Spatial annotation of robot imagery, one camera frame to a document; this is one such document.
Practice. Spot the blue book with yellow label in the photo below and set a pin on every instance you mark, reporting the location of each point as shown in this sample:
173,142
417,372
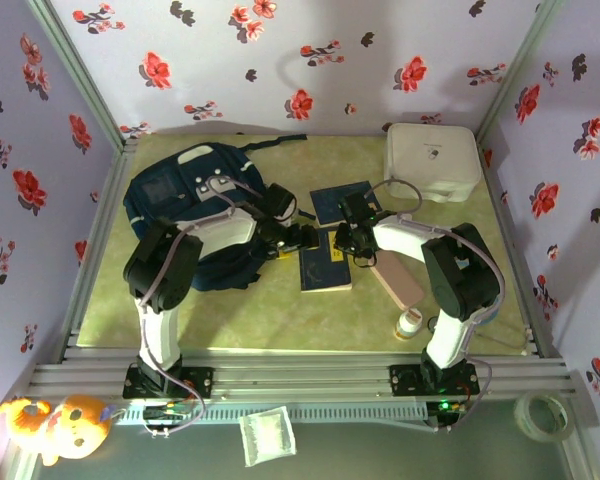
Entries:
322,272
325,205

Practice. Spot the pink pencil case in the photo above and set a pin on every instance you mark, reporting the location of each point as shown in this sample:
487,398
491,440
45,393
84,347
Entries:
400,285

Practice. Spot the navy blue backpack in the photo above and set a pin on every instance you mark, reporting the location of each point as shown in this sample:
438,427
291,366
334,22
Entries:
150,210

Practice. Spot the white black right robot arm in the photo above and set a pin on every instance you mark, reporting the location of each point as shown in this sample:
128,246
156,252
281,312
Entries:
450,340

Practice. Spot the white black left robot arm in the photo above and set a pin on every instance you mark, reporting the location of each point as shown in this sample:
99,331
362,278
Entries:
160,325

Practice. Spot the white storage case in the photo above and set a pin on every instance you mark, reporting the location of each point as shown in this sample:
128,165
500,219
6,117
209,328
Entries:
430,155

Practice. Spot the white orange medicine bottle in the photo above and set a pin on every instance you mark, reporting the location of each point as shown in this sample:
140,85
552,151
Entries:
407,325

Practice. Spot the white plastic packet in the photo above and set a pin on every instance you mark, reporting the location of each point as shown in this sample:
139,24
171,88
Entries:
267,435

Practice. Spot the clear tape roll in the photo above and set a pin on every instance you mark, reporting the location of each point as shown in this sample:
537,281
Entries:
519,412

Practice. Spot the orange plush toy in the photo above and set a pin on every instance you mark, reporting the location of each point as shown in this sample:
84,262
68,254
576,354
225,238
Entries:
75,425

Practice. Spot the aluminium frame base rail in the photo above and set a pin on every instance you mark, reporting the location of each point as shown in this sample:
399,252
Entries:
305,375

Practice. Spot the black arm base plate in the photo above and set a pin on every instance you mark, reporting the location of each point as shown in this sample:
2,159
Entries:
200,382
402,380

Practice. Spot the aluminium frame side rail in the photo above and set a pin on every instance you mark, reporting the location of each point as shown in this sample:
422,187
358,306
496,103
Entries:
502,210
100,240

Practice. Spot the aluminium frame post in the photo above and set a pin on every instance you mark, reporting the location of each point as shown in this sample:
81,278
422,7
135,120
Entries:
80,75
515,65

